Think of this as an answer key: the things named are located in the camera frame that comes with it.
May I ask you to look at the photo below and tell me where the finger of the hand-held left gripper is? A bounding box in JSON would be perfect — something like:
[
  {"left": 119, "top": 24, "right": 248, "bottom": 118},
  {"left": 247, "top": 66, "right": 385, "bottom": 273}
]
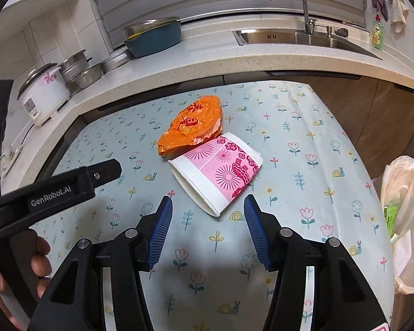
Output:
[{"left": 86, "top": 159, "right": 122, "bottom": 194}]

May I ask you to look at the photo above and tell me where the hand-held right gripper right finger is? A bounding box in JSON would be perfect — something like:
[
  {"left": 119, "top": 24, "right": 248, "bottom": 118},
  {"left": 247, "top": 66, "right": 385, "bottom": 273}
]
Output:
[{"left": 243, "top": 194, "right": 392, "bottom": 331}]

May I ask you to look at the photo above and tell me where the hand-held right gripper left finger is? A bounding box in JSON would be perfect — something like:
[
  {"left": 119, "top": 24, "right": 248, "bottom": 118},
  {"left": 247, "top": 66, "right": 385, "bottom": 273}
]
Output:
[{"left": 28, "top": 196, "right": 174, "bottom": 331}]

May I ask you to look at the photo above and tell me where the pink paper cup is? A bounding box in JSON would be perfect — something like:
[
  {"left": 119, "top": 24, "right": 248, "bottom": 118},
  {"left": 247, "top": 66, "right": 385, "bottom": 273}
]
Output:
[{"left": 168, "top": 132, "right": 264, "bottom": 218}]

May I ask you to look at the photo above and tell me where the orange plastic bag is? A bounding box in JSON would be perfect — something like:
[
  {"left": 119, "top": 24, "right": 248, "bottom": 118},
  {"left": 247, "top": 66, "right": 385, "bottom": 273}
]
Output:
[{"left": 157, "top": 95, "right": 223, "bottom": 156}]

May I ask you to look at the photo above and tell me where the green cardboard box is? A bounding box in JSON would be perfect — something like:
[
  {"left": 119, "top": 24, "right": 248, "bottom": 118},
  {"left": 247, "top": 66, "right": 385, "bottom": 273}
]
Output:
[{"left": 383, "top": 205, "right": 399, "bottom": 240}]

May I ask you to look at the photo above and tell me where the white foam net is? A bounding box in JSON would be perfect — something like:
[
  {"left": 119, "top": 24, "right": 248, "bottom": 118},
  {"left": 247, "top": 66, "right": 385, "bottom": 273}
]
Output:
[{"left": 391, "top": 231, "right": 414, "bottom": 280}]

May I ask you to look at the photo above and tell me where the trash bin with white bag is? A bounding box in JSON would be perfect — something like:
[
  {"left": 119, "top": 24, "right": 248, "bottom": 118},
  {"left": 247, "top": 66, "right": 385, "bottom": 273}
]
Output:
[{"left": 379, "top": 156, "right": 414, "bottom": 295}]

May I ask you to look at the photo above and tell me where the person's left hand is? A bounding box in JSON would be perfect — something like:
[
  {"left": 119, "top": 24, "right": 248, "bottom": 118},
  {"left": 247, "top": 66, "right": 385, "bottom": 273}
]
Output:
[{"left": 0, "top": 235, "right": 52, "bottom": 331}]

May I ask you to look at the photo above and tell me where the white power strip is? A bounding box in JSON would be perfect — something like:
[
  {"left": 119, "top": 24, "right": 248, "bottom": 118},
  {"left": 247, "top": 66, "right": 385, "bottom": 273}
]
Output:
[{"left": 0, "top": 145, "right": 25, "bottom": 166}]

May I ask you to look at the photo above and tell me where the small steel pot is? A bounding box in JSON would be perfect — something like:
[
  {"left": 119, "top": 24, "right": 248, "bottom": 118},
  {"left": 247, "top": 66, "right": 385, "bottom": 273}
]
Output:
[{"left": 69, "top": 64, "right": 104, "bottom": 90}]

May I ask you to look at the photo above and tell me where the white rice cooker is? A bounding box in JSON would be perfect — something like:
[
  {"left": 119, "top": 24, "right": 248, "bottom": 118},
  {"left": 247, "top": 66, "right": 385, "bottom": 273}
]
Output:
[{"left": 17, "top": 63, "right": 71, "bottom": 127}]

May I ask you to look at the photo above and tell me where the floral tablecloth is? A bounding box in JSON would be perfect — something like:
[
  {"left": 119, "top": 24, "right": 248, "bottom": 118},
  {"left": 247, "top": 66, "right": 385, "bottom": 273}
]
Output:
[{"left": 28, "top": 80, "right": 397, "bottom": 331}]

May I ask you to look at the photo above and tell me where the steel pan with lid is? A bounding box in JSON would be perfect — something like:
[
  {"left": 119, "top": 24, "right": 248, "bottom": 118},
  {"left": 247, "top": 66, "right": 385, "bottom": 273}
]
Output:
[{"left": 102, "top": 50, "right": 130, "bottom": 74}]

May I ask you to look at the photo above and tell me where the stacked steel pot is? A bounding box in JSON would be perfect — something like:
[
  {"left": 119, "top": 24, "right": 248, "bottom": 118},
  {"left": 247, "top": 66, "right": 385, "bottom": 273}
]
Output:
[{"left": 59, "top": 50, "right": 90, "bottom": 83}]

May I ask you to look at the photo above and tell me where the blue basin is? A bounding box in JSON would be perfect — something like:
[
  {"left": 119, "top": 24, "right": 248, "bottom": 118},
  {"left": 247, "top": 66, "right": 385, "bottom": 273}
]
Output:
[{"left": 124, "top": 22, "right": 182, "bottom": 58}]

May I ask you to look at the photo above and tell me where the brown base cabinet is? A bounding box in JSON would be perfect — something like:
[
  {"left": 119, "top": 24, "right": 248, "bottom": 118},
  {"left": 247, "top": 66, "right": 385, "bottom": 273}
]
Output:
[{"left": 272, "top": 71, "right": 414, "bottom": 180}]

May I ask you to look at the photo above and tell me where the stainless steel sink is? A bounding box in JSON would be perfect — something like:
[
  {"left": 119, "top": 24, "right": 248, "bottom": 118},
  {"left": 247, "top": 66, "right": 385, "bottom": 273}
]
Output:
[{"left": 232, "top": 29, "right": 383, "bottom": 61}]

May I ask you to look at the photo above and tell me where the green dish soap bottle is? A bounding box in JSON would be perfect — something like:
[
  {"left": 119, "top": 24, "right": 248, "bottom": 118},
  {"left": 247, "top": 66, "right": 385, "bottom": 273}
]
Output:
[{"left": 371, "top": 14, "right": 384, "bottom": 50}]

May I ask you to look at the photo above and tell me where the chrome faucet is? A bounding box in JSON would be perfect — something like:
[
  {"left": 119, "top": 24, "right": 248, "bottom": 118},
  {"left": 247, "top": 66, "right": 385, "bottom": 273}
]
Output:
[{"left": 261, "top": 0, "right": 318, "bottom": 36}]

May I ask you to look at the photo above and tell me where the purple cloth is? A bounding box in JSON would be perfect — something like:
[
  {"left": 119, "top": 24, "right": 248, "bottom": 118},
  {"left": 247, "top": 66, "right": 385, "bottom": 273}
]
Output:
[{"left": 371, "top": 0, "right": 389, "bottom": 21}]

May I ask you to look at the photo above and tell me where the beige cloth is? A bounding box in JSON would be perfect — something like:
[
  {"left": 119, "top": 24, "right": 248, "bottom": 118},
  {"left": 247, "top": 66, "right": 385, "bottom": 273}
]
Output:
[{"left": 386, "top": 0, "right": 408, "bottom": 34}]

